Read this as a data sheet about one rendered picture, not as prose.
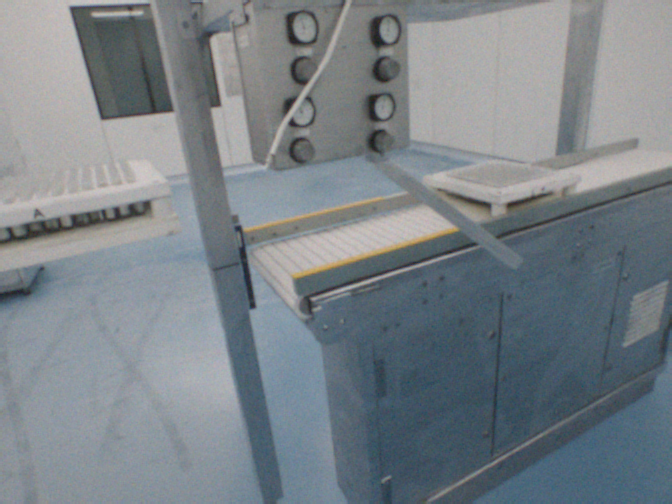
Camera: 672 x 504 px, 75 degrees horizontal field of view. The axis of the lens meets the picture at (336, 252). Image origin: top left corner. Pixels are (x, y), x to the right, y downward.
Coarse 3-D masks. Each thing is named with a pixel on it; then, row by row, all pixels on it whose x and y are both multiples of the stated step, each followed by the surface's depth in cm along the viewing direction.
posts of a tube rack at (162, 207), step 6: (162, 198) 58; (168, 198) 59; (150, 204) 59; (156, 204) 58; (162, 204) 58; (168, 204) 59; (156, 210) 58; (162, 210) 58; (168, 210) 59; (156, 216) 59; (162, 216) 59
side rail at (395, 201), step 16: (608, 144) 138; (624, 144) 140; (544, 160) 125; (560, 160) 128; (576, 160) 131; (352, 208) 101; (368, 208) 103; (384, 208) 105; (288, 224) 94; (304, 224) 96; (320, 224) 98; (256, 240) 92
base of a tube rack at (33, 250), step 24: (120, 216) 61; (144, 216) 60; (168, 216) 59; (24, 240) 54; (48, 240) 53; (72, 240) 54; (96, 240) 55; (120, 240) 57; (0, 264) 51; (24, 264) 52
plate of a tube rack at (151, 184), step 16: (144, 160) 76; (80, 176) 66; (144, 176) 62; (160, 176) 61; (48, 192) 57; (64, 192) 57; (80, 192) 56; (96, 192) 55; (112, 192) 55; (128, 192) 55; (144, 192) 56; (160, 192) 57; (0, 208) 51; (16, 208) 51; (32, 208) 51; (48, 208) 52; (64, 208) 53; (80, 208) 53; (96, 208) 54; (0, 224) 50; (16, 224) 51
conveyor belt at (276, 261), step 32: (608, 160) 134; (640, 160) 130; (576, 192) 107; (352, 224) 100; (384, 224) 98; (416, 224) 96; (448, 224) 94; (256, 256) 89; (288, 256) 86; (320, 256) 84; (288, 288) 74
